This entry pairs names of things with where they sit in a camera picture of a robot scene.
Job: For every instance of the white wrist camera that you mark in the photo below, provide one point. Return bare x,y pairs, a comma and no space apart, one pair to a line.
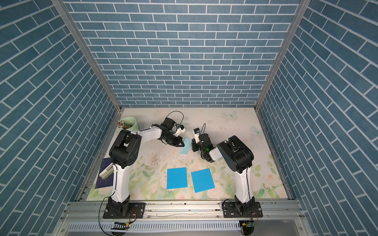
180,129
196,132

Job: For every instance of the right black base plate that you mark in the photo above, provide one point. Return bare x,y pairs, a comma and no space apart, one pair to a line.
235,210

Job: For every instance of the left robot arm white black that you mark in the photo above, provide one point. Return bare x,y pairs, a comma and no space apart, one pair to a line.
124,154

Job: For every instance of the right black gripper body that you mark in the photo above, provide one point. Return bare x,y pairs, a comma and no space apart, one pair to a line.
202,150

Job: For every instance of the dark blue notebook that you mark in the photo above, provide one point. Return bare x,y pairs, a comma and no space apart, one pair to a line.
100,183

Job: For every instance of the blue paper sheet right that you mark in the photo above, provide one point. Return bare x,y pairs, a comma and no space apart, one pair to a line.
202,180

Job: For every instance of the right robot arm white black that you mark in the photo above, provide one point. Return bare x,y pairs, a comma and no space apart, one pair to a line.
239,159

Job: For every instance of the white stapler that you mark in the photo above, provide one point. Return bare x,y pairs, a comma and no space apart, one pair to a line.
107,172

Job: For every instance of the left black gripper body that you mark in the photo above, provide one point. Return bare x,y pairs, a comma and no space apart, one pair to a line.
170,138

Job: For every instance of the light blue square paper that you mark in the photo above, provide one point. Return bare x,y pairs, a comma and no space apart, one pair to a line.
187,146

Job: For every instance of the blue paper sheet left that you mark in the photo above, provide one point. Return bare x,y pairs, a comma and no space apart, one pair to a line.
177,178

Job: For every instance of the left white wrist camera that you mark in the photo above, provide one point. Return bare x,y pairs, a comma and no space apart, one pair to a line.
180,129

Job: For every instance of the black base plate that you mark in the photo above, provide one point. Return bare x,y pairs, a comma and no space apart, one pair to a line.
235,210
134,210

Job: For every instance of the blue paper sheet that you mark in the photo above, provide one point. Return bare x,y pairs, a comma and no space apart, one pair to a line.
177,178
202,180

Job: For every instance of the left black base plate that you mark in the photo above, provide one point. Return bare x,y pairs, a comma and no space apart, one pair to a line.
134,210

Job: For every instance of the green pencil cup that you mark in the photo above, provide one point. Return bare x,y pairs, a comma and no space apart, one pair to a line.
132,123

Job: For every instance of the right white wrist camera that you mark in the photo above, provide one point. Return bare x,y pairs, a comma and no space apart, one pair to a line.
196,132

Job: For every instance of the aluminium mounting rail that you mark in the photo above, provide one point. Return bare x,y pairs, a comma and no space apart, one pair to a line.
275,209

